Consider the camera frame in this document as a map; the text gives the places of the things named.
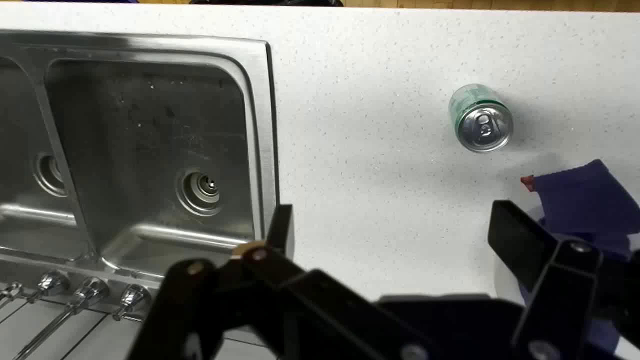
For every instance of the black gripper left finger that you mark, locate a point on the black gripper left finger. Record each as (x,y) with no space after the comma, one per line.
(312,313)

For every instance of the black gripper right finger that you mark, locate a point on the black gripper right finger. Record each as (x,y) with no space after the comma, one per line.
(566,292)

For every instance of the grey-blue towel with red tag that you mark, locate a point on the grey-blue towel with red tag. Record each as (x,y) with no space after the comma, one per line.
(587,201)

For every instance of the green soda can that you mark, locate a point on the green soda can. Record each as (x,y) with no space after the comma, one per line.
(480,119)

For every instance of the chrome gooseneck faucet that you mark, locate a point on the chrome gooseneck faucet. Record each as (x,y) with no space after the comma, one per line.
(93,289)

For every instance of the stainless steel double sink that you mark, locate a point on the stainless steel double sink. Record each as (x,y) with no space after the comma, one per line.
(133,152)

